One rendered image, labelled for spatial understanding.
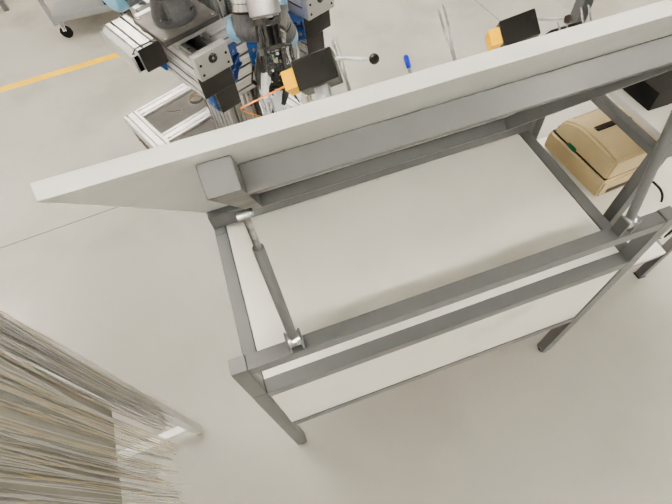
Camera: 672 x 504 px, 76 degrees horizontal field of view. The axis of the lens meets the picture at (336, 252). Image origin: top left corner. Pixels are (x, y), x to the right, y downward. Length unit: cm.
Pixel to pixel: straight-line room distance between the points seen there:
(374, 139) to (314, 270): 78
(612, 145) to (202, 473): 198
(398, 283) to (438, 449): 89
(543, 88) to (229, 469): 178
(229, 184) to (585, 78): 53
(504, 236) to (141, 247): 195
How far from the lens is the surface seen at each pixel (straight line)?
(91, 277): 270
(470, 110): 65
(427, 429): 198
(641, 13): 63
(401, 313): 103
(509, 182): 158
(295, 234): 141
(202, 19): 173
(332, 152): 59
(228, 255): 142
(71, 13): 457
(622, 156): 173
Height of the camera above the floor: 194
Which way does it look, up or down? 57 degrees down
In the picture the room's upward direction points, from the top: 8 degrees counter-clockwise
